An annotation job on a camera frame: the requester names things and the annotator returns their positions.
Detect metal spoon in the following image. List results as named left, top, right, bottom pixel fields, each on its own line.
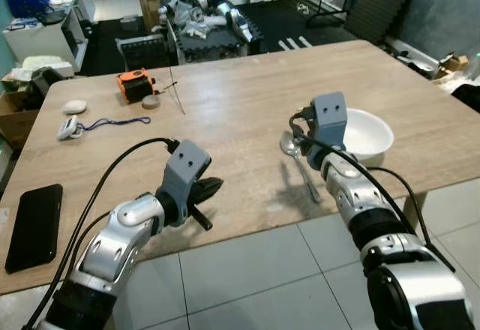
left=280, top=130, right=323, bottom=204

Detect white ceramic bowl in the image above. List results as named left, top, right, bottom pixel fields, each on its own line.
left=341, top=108, right=395, bottom=161

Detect black foam mat platform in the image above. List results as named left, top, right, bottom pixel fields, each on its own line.
left=169, top=0, right=361, bottom=65

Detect orange black device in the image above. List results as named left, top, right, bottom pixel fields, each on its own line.
left=116, top=69, right=156, bottom=104

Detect wooden table leg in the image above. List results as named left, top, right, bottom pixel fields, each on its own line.
left=403, top=191, right=427, bottom=233

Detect round white puck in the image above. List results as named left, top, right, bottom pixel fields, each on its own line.
left=62, top=100, right=87, bottom=115

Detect black chair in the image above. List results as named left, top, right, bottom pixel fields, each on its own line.
left=116, top=34, right=170, bottom=69

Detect black ribbed panel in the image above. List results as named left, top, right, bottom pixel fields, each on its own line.
left=352, top=0, right=422, bottom=46

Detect white grey robot parts pile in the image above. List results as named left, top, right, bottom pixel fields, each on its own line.
left=161, top=0, right=263, bottom=46

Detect black smartphone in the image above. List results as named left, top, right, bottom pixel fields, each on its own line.
left=5, top=184, right=65, bottom=275

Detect small brown cardboard box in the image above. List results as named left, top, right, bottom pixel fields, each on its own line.
left=435, top=52, right=470, bottom=82

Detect black bag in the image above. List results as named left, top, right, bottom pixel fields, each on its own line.
left=450, top=82, right=480, bottom=113

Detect tall brown cardboard box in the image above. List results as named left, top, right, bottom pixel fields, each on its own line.
left=139, top=0, right=170, bottom=31

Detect open brown cardboard box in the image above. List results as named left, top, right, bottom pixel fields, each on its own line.
left=0, top=90, right=40, bottom=151

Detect white cloth bundle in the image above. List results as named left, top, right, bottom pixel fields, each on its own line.
left=22, top=55, right=76, bottom=80

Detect white desk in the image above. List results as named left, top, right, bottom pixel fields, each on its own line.
left=4, top=0, right=95, bottom=65

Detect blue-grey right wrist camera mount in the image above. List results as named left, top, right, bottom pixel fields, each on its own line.
left=310, top=92, right=350, bottom=155

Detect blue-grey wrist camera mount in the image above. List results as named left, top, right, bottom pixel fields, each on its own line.
left=156, top=139, right=213, bottom=226
left=310, top=92, right=350, bottom=155

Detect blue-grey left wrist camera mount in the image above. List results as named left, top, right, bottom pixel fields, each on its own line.
left=156, top=139, right=213, bottom=226

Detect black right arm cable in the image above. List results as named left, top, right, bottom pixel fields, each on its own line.
left=289, top=106, right=457, bottom=272

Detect thin dark wire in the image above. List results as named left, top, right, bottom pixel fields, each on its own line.
left=168, top=64, right=187, bottom=116

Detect blue lanyard cord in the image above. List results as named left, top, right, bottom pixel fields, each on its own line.
left=78, top=116, right=152, bottom=131

